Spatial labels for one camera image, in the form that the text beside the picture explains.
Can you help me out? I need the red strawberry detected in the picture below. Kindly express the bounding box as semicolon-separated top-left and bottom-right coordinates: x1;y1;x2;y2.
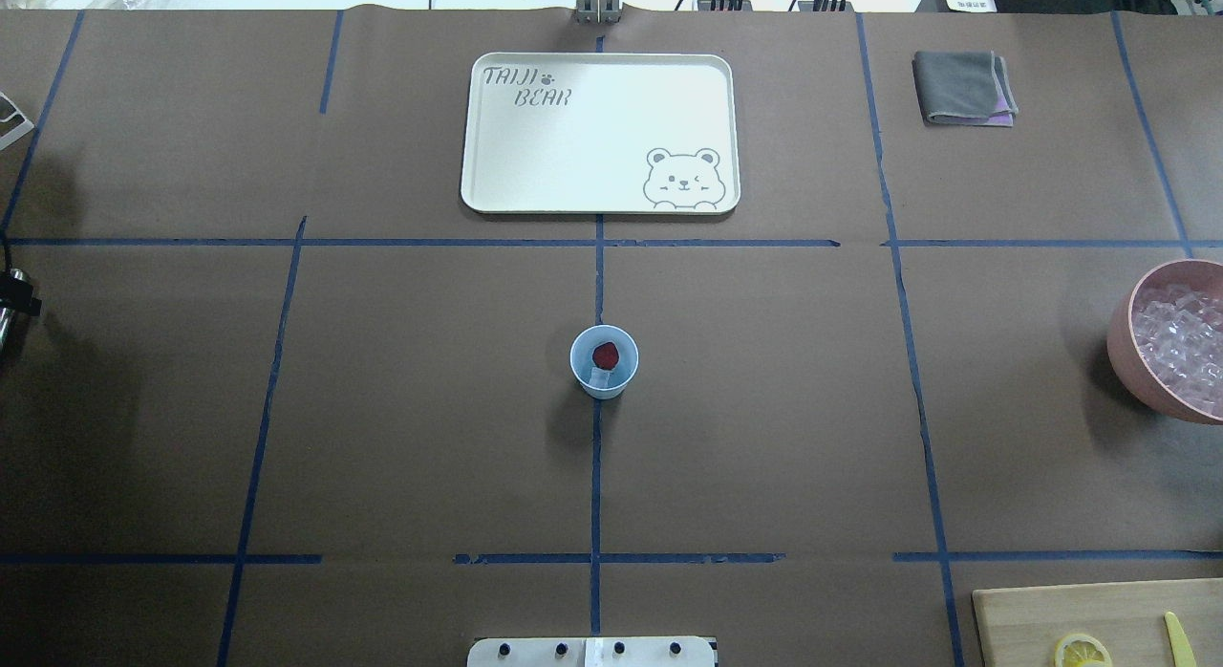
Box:
592;341;620;372

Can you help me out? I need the light blue plastic cup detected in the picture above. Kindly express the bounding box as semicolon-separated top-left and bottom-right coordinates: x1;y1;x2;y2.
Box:
569;326;638;400

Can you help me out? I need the metal muddler black tip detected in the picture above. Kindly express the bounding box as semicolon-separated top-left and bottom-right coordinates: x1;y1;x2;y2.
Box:
0;269;43;350

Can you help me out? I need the pile of ice cubes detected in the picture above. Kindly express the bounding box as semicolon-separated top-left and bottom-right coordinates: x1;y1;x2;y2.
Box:
1131;284;1222;416

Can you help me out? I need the cream bear tray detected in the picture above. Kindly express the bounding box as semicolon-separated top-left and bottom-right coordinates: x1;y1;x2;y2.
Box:
461;51;742;217

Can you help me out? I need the grey folded cloth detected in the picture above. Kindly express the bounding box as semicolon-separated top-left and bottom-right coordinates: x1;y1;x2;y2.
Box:
912;51;1019;129

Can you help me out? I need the wooden cutting board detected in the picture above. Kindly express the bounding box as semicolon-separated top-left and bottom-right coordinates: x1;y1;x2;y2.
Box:
974;576;1222;666

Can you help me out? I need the pink bowl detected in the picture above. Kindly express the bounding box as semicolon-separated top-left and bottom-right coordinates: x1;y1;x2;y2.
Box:
1106;258;1222;426

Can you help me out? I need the lemon slices row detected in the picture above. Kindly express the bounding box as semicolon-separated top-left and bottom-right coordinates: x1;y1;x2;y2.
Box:
1052;633;1114;667

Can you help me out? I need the aluminium frame post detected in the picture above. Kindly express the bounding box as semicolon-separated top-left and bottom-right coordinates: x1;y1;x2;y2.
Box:
575;0;623;24

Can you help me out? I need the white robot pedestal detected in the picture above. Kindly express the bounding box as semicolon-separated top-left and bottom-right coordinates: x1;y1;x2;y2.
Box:
466;635;719;666

